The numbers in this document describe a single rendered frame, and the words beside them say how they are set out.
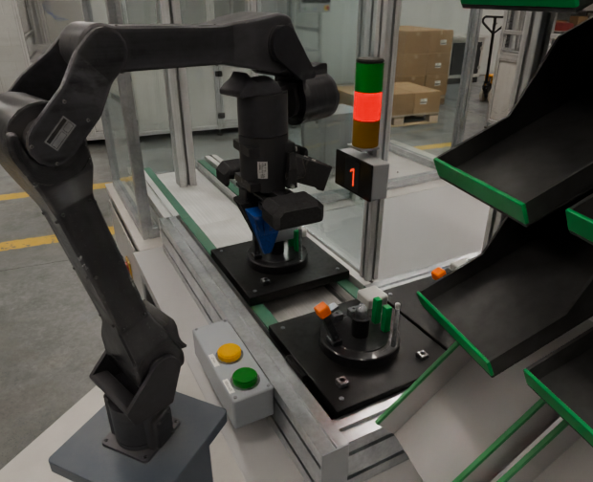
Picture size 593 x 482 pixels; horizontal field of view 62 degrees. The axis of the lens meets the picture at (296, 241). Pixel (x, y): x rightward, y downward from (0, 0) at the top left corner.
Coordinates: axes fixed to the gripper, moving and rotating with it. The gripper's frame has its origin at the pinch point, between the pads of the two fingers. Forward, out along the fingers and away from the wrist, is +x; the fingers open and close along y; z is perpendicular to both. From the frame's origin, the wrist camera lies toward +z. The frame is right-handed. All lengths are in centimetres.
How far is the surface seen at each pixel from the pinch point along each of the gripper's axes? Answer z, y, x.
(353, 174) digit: 29.0, 23.5, 4.7
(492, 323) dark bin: 15.3, -23.4, 4.7
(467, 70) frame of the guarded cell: 120, 87, -1
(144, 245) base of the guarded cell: -2, 83, 40
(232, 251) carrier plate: 12, 48, 29
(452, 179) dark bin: 12.2, -18.0, -10.1
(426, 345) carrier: 29.2, -1.3, 28.4
